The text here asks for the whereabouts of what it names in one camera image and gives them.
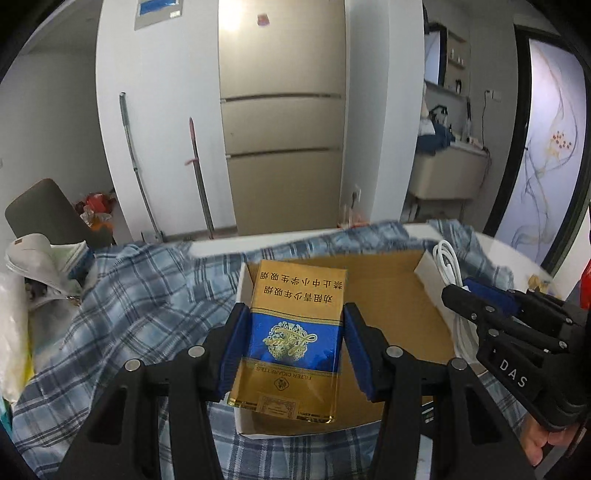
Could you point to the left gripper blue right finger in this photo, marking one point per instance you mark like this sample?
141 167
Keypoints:
471 437

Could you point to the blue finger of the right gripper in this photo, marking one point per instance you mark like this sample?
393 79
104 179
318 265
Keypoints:
501 299
482 315

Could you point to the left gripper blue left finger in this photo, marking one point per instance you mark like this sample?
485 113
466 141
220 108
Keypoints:
119 438

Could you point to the gold blue cigarette pack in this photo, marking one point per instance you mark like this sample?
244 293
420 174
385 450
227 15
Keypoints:
290 368

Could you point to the right hand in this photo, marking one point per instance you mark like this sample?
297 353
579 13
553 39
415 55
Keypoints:
534 437

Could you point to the red soda bottle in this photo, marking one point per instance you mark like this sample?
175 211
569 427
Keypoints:
585 288

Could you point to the decorated glass door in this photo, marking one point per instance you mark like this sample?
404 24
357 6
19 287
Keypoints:
544 188

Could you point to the white plastic bag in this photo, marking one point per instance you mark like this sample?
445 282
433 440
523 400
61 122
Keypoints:
15 348

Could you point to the beige bathroom vanity cabinet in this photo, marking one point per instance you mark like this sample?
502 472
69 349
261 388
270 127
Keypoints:
454 173

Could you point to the blue plaid cloth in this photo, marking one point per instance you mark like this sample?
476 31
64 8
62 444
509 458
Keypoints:
151 302

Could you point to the dark blue towel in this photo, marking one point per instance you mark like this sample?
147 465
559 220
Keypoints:
440 140

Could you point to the white paper bag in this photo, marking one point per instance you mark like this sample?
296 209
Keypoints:
62 268

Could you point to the red bag on floor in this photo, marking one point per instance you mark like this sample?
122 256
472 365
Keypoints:
96 210

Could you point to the dark grey chair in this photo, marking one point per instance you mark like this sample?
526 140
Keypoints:
44 209

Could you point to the bathroom mirror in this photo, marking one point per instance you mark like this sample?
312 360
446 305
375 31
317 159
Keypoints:
436 54

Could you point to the gold three-door refrigerator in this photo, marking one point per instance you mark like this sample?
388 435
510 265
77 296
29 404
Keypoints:
282 68

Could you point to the grey wall electrical panel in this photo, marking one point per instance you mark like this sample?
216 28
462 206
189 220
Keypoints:
150 12

